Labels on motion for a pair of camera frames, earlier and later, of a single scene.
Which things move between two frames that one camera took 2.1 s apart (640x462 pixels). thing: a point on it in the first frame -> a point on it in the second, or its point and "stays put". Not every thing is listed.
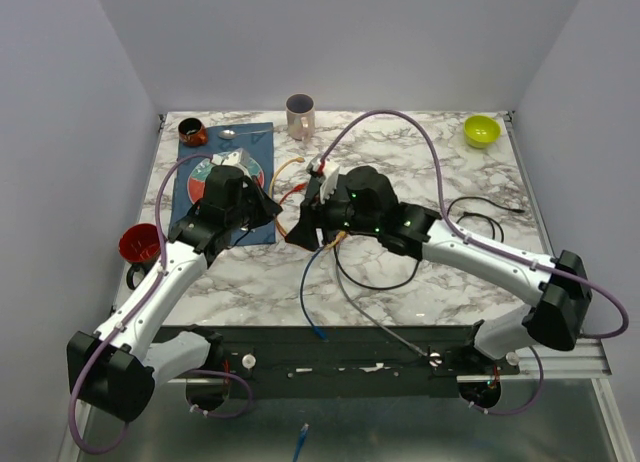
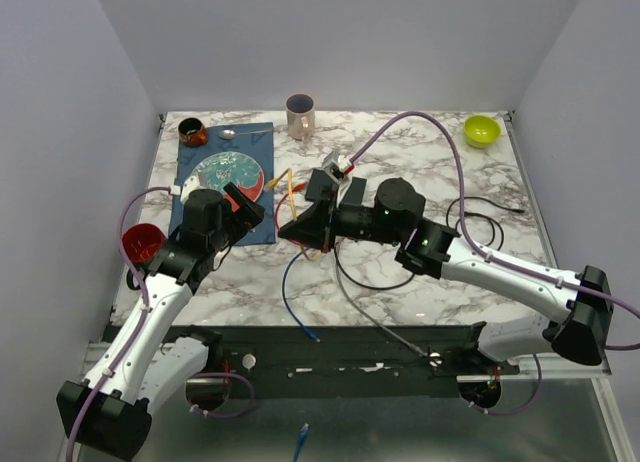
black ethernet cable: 484,217 stays put
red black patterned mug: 139,245 stays put
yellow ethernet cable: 341,237 -> 272,184
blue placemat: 256,138 stays put
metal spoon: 228,134 stays put
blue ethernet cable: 315,329 -> 291,311
